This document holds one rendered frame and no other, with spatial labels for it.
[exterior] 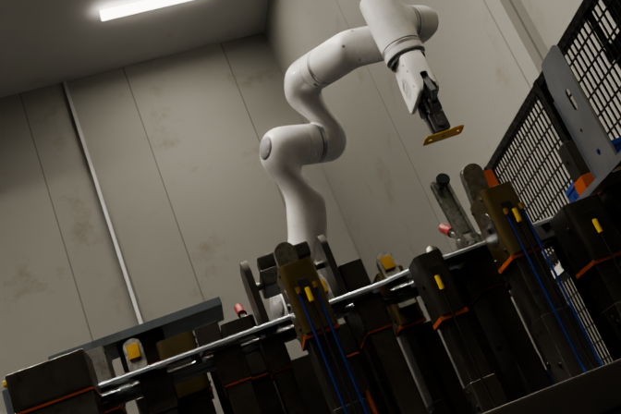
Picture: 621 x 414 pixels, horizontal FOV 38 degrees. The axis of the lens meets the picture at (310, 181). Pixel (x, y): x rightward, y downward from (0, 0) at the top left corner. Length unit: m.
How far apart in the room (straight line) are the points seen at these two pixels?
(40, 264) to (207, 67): 3.01
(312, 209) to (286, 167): 0.13
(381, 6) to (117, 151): 8.47
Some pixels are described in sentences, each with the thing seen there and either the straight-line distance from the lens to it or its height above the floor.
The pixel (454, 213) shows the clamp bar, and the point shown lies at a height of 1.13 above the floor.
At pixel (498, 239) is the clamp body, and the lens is 1.47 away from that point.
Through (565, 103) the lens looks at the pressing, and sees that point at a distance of 1.90.
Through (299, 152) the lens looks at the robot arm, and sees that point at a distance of 2.13.
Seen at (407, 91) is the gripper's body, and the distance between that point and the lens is 1.81.
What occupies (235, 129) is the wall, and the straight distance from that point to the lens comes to 10.33.
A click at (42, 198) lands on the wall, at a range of 10.06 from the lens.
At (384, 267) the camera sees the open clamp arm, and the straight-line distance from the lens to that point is 1.81.
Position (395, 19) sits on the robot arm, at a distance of 1.84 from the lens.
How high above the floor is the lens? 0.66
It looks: 20 degrees up
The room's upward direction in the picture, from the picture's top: 22 degrees counter-clockwise
